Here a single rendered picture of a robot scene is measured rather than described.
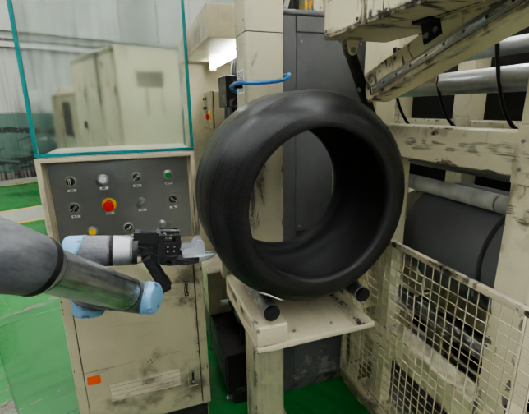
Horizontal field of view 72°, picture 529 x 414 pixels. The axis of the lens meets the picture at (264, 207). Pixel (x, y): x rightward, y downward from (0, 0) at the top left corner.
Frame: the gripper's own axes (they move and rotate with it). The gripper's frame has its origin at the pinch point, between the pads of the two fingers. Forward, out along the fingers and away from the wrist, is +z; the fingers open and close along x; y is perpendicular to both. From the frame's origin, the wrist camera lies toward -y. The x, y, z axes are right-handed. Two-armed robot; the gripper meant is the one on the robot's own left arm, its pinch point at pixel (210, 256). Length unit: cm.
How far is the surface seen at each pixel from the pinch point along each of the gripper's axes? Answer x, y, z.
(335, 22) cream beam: 16, 69, 37
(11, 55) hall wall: 857, 127, -270
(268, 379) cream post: 26, -64, 33
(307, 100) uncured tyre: -10.2, 42.8, 18.3
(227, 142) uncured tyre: -6.6, 31.1, 0.5
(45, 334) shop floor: 155, -113, -72
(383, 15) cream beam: -7, 66, 37
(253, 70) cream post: 25, 53, 15
